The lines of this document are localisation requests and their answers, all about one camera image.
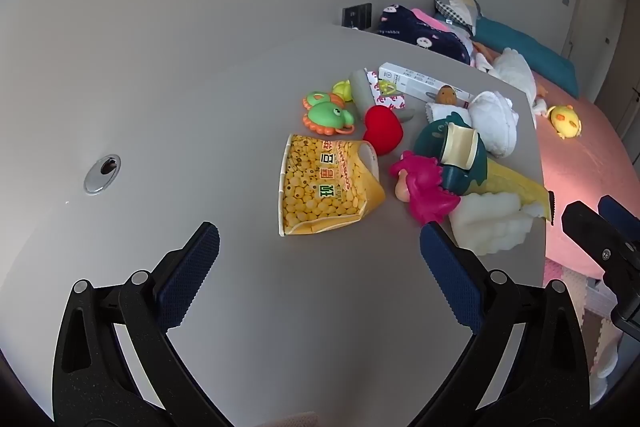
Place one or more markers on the white fluffy cloth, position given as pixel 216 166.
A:
pixel 492 222

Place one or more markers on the yellow chick plush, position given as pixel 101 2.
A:
pixel 565 121

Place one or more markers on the teal pillow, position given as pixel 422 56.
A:
pixel 530 52

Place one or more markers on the small black ridged object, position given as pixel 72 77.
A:
pixel 552 206

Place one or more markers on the yellow cloth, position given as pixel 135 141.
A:
pixel 515 182

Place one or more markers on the yellow snack bag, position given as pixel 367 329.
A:
pixel 320 187

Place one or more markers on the red heart plush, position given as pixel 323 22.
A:
pixel 382 129

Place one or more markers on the colourful foam floor mats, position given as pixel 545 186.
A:
pixel 575 307

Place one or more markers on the long white cardboard box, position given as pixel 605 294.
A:
pixel 415 79

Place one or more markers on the teal dinosaur plush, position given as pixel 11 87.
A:
pixel 450 147

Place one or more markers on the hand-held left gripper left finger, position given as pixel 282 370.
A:
pixel 192 277

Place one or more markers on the pink dinosaur toy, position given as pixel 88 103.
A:
pixel 425 187

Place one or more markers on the red patterned white wrapper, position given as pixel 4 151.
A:
pixel 382 97

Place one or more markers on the navy printed blanket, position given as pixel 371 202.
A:
pixel 425 34

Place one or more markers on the checkered patchwork pillow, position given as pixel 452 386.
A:
pixel 460 9

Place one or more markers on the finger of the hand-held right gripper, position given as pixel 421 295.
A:
pixel 620 212
pixel 595 237

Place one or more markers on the green turtle toy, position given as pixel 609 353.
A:
pixel 327 117

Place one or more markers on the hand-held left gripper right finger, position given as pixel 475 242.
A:
pixel 450 277

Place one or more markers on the white goose plush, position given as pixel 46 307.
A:
pixel 515 69

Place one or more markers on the pink cloth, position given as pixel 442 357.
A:
pixel 430 19

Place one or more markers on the brown potato plush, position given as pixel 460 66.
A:
pixel 446 96

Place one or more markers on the bed with pink sheet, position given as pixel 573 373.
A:
pixel 580 187

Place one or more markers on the white door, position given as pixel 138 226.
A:
pixel 597 7

